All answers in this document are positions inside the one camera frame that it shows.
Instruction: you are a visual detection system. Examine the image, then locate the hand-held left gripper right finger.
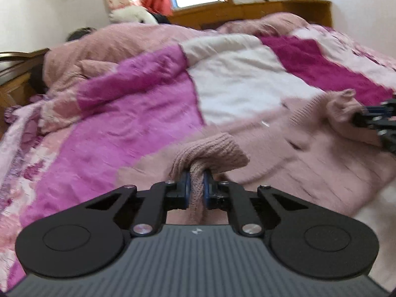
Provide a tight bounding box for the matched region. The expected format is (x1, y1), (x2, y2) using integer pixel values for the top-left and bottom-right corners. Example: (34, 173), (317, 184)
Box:
(202, 171), (310, 239)

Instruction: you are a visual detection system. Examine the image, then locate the wooden bedside cabinet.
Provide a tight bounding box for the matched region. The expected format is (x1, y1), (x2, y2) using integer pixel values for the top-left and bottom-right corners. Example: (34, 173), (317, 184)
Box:
(0, 48), (50, 134)

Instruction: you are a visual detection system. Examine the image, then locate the pink duvet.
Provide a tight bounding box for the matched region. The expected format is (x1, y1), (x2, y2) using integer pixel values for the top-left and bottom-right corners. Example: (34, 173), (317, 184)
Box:
(43, 12), (311, 95)

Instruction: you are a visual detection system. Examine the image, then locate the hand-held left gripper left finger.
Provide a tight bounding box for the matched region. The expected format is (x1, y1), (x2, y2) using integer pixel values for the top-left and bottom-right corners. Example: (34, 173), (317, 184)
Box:
(85, 170), (192, 238)

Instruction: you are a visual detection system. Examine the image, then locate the wooden headboard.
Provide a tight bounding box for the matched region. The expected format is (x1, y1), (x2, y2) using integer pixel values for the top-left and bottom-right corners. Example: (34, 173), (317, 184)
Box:
(170, 0), (333, 34)

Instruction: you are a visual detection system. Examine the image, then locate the red cloth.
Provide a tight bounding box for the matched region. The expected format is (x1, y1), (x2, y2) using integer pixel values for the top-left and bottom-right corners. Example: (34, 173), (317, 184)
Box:
(143, 0), (174, 17)

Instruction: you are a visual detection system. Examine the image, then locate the pink knitted sweater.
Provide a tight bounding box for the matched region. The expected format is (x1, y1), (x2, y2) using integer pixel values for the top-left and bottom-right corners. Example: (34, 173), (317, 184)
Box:
(117, 88), (396, 227)

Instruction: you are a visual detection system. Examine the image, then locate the pink magenta patchwork blanket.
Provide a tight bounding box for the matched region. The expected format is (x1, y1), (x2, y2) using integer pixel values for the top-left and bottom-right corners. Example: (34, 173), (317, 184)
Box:
(0, 25), (396, 289)

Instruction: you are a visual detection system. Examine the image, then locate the dark fuzzy object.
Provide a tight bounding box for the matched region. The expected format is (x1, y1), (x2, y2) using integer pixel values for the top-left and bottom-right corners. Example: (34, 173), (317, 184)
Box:
(66, 27), (97, 43)

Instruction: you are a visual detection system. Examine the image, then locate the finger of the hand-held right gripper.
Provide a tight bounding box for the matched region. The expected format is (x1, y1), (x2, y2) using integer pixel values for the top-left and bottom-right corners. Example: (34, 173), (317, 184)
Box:
(360, 98), (396, 116)
(352, 113), (396, 154)

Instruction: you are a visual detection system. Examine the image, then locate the white plush toy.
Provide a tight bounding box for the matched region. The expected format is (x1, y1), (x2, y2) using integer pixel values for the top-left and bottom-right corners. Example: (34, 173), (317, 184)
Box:
(108, 6), (159, 25)

